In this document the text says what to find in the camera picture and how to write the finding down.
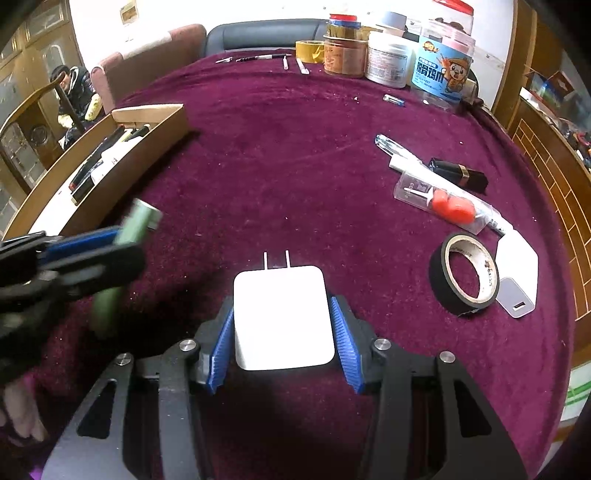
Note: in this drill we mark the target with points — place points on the stack of coloured tape rolls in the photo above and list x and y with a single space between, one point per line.
345 25

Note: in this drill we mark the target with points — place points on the clear box with red item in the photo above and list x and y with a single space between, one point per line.
448 203

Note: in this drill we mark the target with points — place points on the wooden counter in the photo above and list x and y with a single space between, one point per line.
554 184

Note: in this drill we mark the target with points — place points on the black pen with silver tip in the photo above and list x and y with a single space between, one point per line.
263 57

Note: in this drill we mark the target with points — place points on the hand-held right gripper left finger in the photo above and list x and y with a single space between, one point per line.
221 344

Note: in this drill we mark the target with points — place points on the brown upholstered chair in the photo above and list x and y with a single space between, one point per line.
138 55

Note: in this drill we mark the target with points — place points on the wooden cabinet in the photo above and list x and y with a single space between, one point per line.
32 46

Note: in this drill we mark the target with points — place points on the clear blue pen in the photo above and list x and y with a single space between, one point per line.
395 146

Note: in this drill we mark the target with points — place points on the black electrical tape roll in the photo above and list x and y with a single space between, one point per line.
438 281

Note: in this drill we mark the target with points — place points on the wooden chair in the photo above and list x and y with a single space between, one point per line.
27 134

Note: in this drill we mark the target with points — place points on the white plastic jar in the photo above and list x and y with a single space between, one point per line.
388 60

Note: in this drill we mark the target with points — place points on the white marker pen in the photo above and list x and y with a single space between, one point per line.
406 164

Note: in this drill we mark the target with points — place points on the person's left hand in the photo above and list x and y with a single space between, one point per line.
21 413

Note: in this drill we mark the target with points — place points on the large white charger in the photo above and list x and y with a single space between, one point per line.
517 263

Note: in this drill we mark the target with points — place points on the orange label jar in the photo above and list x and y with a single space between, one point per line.
344 57

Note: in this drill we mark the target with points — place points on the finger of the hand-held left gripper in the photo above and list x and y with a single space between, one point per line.
83 242
101 270

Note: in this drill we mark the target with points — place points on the green pen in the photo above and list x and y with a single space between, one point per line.
138 221

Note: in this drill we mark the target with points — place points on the small blue battery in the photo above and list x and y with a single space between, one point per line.
394 99

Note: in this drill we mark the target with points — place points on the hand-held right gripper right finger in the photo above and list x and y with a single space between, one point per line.
346 344

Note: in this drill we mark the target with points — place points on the grey lid container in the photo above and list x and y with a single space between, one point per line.
391 22

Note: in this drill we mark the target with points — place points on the yellow tape roll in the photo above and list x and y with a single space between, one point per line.
309 50

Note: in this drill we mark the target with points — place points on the black lipstick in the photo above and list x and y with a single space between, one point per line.
457 174

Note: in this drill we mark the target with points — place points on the black leather chair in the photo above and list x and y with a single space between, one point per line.
263 37

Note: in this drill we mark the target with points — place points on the blue label plastic jar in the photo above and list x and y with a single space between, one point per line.
438 74

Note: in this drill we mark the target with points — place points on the cardboard box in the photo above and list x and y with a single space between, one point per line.
157 134

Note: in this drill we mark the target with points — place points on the small white charger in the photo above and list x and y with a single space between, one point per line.
281 318

